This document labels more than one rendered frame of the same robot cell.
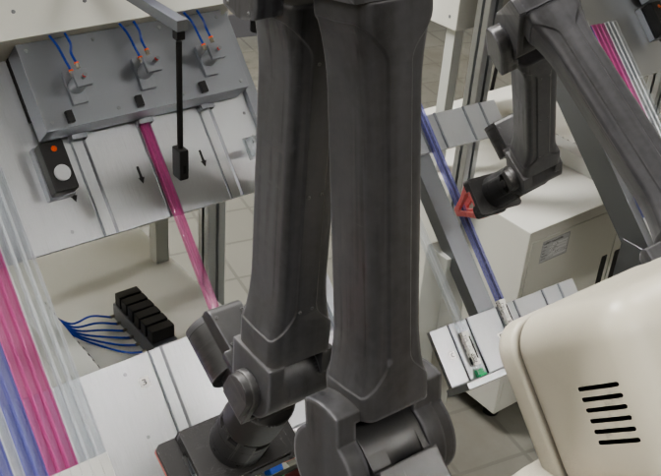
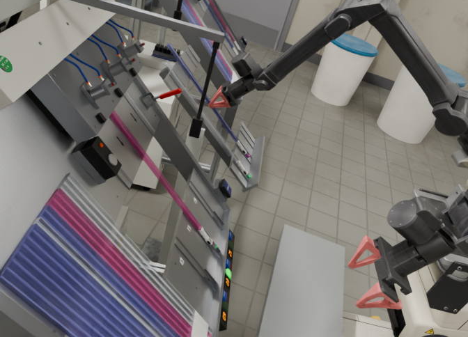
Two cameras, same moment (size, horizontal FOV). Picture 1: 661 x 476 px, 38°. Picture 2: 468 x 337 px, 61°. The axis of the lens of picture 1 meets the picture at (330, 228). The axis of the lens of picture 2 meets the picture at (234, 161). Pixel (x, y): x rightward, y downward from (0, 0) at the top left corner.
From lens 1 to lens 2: 1.04 m
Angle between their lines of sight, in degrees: 47
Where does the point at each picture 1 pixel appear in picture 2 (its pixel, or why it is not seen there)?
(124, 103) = (113, 97)
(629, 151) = (432, 68)
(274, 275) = not seen: outside the picture
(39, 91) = (78, 105)
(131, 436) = (192, 293)
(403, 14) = not seen: outside the picture
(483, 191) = (232, 93)
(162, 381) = (185, 255)
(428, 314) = not seen: hidden behind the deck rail
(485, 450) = (159, 205)
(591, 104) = (415, 50)
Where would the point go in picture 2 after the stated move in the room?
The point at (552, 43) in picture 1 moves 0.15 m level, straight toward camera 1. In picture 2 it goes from (395, 24) to (451, 52)
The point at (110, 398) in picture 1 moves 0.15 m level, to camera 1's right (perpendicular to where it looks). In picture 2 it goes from (178, 281) to (223, 252)
